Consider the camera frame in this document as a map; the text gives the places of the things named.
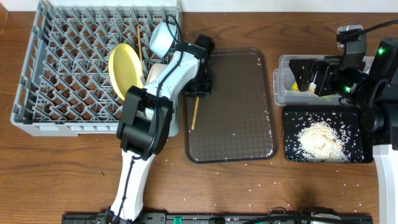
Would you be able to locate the wooden chopstick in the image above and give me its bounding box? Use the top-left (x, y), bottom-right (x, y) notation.
top-left (191, 96), bottom-right (200, 130)
top-left (136, 24), bottom-right (142, 63)

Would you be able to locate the white shallow bowl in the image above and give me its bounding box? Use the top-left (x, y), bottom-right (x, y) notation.
top-left (146, 63), bottom-right (168, 84)

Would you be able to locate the light blue bowl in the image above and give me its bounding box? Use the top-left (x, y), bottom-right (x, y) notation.
top-left (149, 22), bottom-right (177, 58)

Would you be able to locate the yellow round plate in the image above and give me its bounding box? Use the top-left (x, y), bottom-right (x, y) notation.
top-left (108, 43), bottom-right (144, 100)

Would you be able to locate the white plastic cup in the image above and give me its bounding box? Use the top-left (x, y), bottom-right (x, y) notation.
top-left (145, 108), bottom-right (155, 120)

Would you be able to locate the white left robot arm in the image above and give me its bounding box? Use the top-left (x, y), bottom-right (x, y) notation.
top-left (106, 39), bottom-right (215, 223)

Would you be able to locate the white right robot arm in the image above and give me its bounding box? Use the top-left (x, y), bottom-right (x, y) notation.
top-left (289, 37), bottom-right (397, 223)

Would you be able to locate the clear plastic waste bin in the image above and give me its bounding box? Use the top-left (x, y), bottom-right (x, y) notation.
top-left (272, 54), bottom-right (376, 106)

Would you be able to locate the black waste tray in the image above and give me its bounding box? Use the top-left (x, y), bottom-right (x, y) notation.
top-left (282, 105), bottom-right (373, 164)

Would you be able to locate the pile of rice waste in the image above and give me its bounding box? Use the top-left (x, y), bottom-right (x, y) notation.
top-left (294, 121), bottom-right (350, 162)

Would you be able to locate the yellow green wrapper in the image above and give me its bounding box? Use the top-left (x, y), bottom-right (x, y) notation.
top-left (290, 82), bottom-right (316, 92)

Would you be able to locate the dark brown serving tray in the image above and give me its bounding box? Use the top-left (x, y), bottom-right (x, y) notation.
top-left (183, 49), bottom-right (279, 164)

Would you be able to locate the grey plastic dish rack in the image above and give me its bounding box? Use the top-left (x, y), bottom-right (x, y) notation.
top-left (11, 1), bottom-right (182, 136)

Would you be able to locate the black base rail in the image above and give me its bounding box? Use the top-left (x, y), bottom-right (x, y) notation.
top-left (61, 207), bottom-right (374, 224)

